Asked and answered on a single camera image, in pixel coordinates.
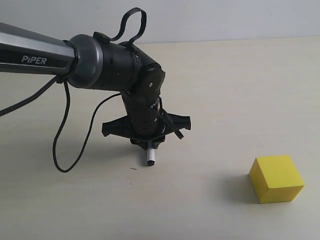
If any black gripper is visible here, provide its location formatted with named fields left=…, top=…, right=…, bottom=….
left=101, top=94, right=192, bottom=150

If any black and white marker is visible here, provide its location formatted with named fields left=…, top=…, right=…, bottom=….
left=146, top=141, right=156, bottom=167

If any yellow cube block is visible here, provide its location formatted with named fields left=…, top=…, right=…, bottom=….
left=248, top=154, right=305, bottom=204

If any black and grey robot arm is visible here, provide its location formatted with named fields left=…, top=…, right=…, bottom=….
left=0, top=23, right=191, bottom=149

